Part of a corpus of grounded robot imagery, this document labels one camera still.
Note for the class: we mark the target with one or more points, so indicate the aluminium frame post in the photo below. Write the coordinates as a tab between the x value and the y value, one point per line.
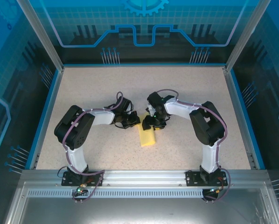
41	37
246	37

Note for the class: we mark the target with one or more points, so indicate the aluminium mounting rail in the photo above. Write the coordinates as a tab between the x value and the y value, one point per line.
141	176

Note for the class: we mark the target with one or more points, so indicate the steel sheet tray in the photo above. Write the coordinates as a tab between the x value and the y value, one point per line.
141	210

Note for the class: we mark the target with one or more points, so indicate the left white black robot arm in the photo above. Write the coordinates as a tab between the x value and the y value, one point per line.
102	117

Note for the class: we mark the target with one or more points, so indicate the aluminium side rail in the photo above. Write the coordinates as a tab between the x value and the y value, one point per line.
48	116
240	116

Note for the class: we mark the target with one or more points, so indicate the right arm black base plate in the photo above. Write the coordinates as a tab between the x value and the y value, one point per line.
190	180

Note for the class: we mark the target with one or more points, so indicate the yellow paper sheet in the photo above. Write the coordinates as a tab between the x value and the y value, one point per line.
147	138

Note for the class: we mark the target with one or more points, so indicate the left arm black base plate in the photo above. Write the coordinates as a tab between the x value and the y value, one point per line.
65	183

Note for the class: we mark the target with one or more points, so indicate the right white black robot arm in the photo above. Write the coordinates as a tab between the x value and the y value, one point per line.
179	109

